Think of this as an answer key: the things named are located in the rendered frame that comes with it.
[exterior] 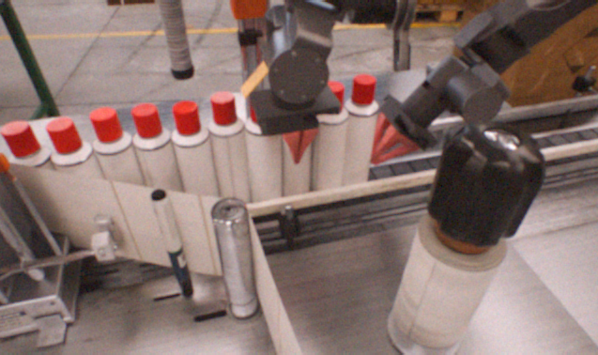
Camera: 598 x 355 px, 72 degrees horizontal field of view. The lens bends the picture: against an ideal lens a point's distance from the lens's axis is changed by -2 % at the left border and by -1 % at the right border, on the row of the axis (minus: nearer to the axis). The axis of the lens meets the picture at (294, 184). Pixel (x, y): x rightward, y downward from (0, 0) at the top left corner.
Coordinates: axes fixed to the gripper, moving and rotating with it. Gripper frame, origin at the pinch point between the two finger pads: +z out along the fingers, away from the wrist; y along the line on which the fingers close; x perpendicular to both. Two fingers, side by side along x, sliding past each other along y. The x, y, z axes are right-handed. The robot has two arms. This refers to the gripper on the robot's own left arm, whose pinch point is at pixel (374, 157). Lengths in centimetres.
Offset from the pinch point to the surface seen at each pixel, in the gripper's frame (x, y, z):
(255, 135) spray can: -22.2, 3.1, 4.5
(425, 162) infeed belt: 13.0, -2.6, -3.3
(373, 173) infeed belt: 4.6, -2.1, 3.5
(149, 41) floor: 13, -292, 112
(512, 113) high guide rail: 20.7, -3.2, -19.5
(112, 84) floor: -6, -226, 127
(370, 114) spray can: -9.0, 2.4, -6.4
